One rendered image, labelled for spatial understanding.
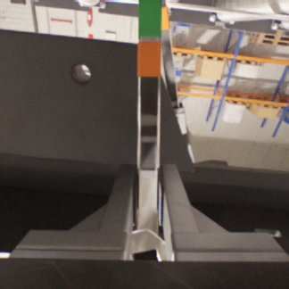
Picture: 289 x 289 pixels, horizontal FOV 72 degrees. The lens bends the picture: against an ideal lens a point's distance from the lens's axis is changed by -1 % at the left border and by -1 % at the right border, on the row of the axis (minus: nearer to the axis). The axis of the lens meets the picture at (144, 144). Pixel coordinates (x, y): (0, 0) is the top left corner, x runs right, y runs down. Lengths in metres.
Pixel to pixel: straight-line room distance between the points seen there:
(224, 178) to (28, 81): 0.22
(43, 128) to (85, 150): 0.04
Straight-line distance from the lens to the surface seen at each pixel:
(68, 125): 0.20
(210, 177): 0.24
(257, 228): 0.28
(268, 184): 0.28
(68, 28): 9.65
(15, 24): 10.50
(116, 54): 0.17
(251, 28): 1.20
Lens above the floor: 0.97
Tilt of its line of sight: 30 degrees up
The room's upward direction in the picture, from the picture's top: 173 degrees counter-clockwise
